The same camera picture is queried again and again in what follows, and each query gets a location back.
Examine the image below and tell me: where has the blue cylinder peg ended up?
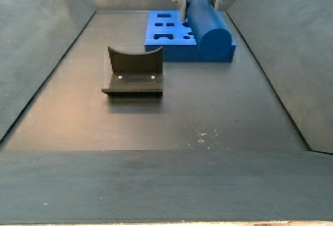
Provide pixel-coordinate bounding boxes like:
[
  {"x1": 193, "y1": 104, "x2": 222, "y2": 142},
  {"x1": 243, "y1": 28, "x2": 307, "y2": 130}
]
[{"x1": 186, "y1": 0, "x2": 233, "y2": 60}]

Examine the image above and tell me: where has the blue shape-sorting block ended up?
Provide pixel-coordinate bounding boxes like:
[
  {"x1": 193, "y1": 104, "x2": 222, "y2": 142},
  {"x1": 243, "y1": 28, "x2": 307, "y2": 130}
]
[{"x1": 145, "y1": 10, "x2": 237, "y2": 62}]

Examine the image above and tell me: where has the dark curved cradle stand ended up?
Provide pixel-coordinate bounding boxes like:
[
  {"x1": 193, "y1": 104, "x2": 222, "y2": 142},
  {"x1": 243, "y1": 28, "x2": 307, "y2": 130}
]
[{"x1": 102, "y1": 47, "x2": 164, "y2": 96}]

